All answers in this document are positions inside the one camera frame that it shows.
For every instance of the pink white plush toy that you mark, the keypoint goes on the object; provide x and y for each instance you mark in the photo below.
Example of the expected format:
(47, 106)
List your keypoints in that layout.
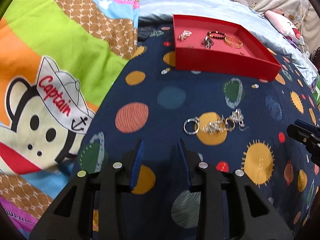
(284, 26)

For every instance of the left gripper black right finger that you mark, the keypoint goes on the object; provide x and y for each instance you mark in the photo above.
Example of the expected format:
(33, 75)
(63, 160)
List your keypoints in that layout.
(231, 206)

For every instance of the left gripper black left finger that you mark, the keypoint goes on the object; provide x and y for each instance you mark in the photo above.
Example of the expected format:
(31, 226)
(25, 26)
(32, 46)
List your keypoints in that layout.
(70, 215)

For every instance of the light blue pillow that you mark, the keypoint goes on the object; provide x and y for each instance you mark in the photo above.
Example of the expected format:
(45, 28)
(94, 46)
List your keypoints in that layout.
(160, 11)

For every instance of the crystal rhinestone brooch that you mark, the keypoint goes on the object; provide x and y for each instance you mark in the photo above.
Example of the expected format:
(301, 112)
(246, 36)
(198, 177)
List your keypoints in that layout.
(217, 126)

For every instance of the navy planet print cloth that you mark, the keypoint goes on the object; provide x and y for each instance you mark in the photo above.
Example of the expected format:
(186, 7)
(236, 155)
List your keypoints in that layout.
(232, 123)

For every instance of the colourful monkey cartoon blanket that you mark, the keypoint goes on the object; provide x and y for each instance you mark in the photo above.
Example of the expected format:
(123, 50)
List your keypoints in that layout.
(59, 58)

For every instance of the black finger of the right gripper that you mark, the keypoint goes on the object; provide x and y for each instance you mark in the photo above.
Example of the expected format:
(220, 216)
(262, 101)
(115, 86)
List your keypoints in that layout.
(308, 135)

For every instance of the gold braided bangle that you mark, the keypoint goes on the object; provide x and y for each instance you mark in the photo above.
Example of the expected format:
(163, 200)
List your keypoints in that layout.
(233, 42)

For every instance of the red shallow tray box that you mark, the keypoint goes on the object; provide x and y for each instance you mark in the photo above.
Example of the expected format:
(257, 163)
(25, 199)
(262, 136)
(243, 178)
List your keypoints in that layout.
(199, 46)

